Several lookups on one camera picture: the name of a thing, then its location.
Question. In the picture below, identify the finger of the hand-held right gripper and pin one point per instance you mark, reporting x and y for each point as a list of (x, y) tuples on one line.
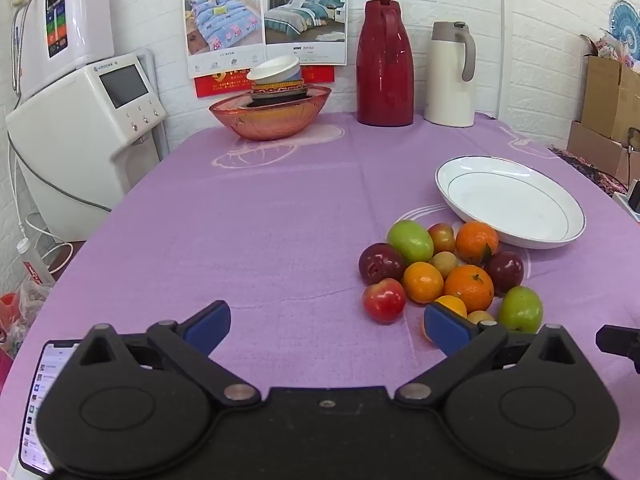
[(620, 342)]

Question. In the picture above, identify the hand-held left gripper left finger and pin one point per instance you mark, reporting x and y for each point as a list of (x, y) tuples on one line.
[(210, 327)]

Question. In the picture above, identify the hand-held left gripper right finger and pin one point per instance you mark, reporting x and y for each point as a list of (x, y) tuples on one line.
[(447, 329)]

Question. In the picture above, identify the small yellow-orange tangerine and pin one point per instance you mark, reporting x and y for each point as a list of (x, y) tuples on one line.
[(452, 305), (423, 282)]

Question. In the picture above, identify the small tan fruit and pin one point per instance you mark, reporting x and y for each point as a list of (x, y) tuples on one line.
[(444, 263), (480, 317)]

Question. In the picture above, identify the orange with short stem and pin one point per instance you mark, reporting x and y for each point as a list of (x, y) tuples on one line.
[(469, 287)]

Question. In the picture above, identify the small red apple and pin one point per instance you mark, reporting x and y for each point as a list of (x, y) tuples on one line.
[(384, 301)]

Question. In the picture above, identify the green apple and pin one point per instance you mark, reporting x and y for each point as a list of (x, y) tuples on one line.
[(521, 309)]

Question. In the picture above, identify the dark red plum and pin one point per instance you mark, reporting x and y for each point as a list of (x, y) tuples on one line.
[(381, 264), (506, 269)]

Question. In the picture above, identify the orange with green leaf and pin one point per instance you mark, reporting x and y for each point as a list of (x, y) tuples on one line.
[(476, 242)]

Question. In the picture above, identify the white plate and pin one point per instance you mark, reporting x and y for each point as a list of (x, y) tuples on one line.
[(505, 200)]

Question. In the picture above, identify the small red-yellow plum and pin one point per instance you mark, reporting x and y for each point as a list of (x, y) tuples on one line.
[(442, 237)]

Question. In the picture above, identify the green mango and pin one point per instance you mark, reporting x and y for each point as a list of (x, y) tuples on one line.
[(410, 241)]

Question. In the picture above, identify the purple tablecloth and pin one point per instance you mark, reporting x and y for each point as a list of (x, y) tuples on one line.
[(250, 210)]

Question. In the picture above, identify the white power strip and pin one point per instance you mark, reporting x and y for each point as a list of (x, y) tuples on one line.
[(630, 202)]

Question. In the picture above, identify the dark patterned cloth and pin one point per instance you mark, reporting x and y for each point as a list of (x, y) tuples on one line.
[(590, 172)]

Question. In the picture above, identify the smartphone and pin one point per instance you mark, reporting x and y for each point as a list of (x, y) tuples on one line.
[(42, 385)]

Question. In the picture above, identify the clear plastic bag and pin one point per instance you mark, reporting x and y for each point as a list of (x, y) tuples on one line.
[(27, 315)]

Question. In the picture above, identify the plastic bottle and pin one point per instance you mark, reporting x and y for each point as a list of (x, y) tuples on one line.
[(32, 265)]

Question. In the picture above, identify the cardboard box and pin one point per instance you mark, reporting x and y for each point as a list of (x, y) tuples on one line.
[(607, 95), (592, 152)]

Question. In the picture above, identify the orange glass bowl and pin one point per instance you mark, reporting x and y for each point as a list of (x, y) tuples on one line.
[(270, 120)]

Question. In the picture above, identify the white water dispenser with screen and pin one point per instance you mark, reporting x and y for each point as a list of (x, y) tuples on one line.
[(65, 150)]

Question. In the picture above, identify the dark bowl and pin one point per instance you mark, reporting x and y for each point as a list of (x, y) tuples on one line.
[(277, 101)]

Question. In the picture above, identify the yellow patterned bowl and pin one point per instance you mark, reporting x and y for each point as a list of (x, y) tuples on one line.
[(280, 89)]

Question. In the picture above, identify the white thermos jug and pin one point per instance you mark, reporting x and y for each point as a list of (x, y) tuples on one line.
[(447, 80)]

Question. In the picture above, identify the white bowl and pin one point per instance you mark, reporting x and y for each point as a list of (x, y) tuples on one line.
[(274, 69)]

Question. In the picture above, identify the red thermos jug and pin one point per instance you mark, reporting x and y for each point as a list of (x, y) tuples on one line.
[(384, 70)]

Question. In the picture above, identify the blue mandala decoration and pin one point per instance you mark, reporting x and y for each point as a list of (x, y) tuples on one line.
[(627, 25)]

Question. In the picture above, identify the white water purifier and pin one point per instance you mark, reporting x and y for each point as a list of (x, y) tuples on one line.
[(85, 20)]

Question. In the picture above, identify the red wall poster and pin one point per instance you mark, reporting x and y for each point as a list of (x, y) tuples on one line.
[(220, 85)]

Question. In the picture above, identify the white wall pipe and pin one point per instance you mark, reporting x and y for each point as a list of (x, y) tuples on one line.
[(500, 35)]

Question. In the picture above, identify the bedding wall poster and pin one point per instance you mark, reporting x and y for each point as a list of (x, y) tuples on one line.
[(300, 10)]

